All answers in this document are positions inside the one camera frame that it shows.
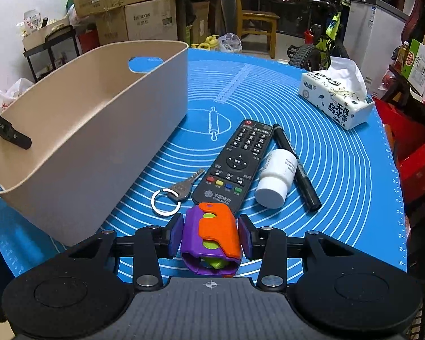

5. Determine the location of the purple orange plastic toy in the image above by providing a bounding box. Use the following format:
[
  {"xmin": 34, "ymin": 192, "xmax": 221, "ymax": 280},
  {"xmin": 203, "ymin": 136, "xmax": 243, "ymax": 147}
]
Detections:
[{"xmin": 180, "ymin": 203, "xmax": 243, "ymax": 277}]

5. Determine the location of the black marker pen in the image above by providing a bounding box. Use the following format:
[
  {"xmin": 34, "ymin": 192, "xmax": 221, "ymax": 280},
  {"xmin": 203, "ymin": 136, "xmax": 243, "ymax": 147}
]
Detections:
[{"xmin": 273, "ymin": 124, "xmax": 322, "ymax": 213}]

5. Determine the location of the white pill bottle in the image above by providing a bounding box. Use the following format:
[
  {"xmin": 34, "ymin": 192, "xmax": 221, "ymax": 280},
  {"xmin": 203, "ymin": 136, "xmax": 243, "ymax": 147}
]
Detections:
[{"xmin": 255, "ymin": 149, "xmax": 297, "ymax": 210}]

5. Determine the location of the black tv remote control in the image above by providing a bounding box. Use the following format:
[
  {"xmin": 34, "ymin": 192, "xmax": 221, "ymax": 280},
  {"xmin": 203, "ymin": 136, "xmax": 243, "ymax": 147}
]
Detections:
[{"xmin": 192, "ymin": 119, "xmax": 273, "ymax": 214}]

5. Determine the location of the beige plastic storage bin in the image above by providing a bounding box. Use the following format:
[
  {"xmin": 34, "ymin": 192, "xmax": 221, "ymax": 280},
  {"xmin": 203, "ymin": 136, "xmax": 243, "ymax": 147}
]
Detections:
[{"xmin": 0, "ymin": 40, "xmax": 188, "ymax": 246}]

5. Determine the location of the white red plastic bag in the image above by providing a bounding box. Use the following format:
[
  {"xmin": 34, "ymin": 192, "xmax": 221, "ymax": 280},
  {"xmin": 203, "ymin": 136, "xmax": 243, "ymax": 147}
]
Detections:
[{"xmin": 0, "ymin": 78, "xmax": 33, "ymax": 114}]

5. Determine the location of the black metal shelf rack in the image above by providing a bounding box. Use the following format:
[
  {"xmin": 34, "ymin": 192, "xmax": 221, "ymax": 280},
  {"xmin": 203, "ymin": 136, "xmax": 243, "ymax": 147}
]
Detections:
[{"xmin": 23, "ymin": 25, "xmax": 80, "ymax": 82}]

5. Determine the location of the blue silicone baking mat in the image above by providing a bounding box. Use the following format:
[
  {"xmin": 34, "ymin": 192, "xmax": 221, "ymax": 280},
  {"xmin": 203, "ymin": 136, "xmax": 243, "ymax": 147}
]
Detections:
[{"xmin": 0, "ymin": 48, "xmax": 409, "ymax": 284}]

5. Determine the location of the red gift box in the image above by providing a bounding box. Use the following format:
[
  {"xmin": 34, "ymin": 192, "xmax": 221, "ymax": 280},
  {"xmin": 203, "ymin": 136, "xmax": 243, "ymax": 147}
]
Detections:
[{"xmin": 398, "ymin": 143, "xmax": 425, "ymax": 203}]

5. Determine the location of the white tissue pack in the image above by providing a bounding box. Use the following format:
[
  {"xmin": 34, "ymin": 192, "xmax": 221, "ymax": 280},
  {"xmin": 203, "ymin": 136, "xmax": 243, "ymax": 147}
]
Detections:
[{"xmin": 299, "ymin": 57, "xmax": 375, "ymax": 130}]

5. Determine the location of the large stacked cardboard box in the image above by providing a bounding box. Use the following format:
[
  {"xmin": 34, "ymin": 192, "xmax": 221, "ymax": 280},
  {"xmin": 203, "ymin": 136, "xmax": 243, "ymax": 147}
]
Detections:
[{"xmin": 96, "ymin": 0, "xmax": 178, "ymax": 45}]

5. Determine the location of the knotted clear plastic bag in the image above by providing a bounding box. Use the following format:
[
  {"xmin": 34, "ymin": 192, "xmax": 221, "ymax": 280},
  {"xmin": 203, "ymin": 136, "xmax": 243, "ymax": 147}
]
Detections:
[{"xmin": 218, "ymin": 33, "xmax": 243, "ymax": 53}]

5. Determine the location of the black green bicycle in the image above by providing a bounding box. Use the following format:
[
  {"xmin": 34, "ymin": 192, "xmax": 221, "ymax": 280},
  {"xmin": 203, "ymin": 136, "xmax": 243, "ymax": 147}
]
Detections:
[{"xmin": 287, "ymin": 0, "xmax": 349, "ymax": 71}]

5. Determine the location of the yellow oil jug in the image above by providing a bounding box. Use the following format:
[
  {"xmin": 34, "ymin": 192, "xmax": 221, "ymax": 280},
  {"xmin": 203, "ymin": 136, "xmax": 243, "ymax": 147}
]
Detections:
[{"xmin": 191, "ymin": 35, "xmax": 219, "ymax": 51}]

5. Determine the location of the wooden chair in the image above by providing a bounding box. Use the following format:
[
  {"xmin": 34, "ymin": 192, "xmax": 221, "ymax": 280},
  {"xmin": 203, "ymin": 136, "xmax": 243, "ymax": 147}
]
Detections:
[{"xmin": 235, "ymin": 0, "xmax": 279, "ymax": 59}]

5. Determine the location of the green white product box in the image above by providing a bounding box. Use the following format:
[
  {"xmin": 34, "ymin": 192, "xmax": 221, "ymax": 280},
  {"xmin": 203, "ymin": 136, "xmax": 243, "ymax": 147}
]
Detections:
[{"xmin": 401, "ymin": 39, "xmax": 425, "ymax": 94}]

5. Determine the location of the white chest freezer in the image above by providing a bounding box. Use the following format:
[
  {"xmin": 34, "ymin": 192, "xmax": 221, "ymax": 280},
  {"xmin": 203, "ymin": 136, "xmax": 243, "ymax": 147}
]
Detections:
[{"xmin": 344, "ymin": 0, "xmax": 409, "ymax": 98}]

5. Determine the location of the silver key with ring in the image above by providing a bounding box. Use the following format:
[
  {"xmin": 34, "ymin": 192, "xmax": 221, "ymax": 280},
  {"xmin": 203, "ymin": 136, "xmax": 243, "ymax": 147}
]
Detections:
[{"xmin": 150, "ymin": 169, "xmax": 205, "ymax": 217}]

